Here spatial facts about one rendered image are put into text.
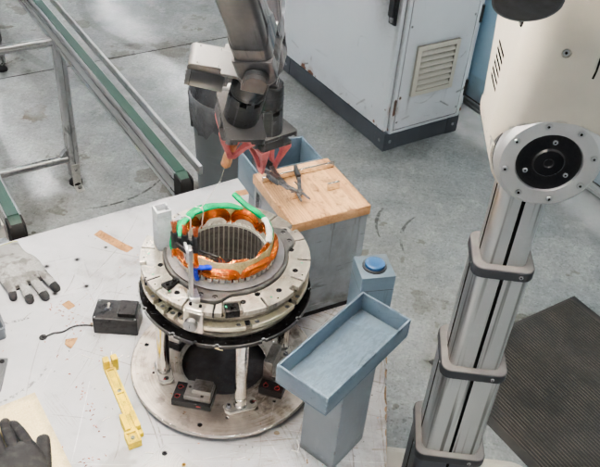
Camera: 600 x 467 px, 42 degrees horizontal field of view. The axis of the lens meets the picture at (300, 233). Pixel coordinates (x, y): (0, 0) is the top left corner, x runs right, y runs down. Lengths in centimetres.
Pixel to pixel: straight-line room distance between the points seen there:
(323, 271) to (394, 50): 205
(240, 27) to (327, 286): 87
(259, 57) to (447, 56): 282
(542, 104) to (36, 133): 315
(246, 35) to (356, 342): 62
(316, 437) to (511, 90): 74
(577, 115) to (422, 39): 256
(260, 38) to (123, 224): 110
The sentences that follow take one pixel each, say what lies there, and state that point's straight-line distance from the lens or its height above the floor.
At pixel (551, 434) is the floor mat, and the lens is 275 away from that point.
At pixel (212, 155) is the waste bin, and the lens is 314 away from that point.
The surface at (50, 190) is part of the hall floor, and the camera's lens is 359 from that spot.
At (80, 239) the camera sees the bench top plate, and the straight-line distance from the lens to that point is 203.
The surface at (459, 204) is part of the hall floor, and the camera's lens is 363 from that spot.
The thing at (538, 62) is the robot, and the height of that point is 160.
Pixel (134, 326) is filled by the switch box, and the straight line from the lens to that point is 174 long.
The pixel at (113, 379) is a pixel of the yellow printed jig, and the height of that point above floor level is 79.
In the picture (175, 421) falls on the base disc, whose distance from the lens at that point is 157.
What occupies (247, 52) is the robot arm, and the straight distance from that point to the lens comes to 107.
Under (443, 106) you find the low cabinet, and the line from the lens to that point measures 401.
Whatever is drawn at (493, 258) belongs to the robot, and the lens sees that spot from 140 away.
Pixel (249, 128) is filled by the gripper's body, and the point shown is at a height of 141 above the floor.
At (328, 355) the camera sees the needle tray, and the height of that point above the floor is 103.
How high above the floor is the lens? 204
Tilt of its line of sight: 38 degrees down
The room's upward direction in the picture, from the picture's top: 5 degrees clockwise
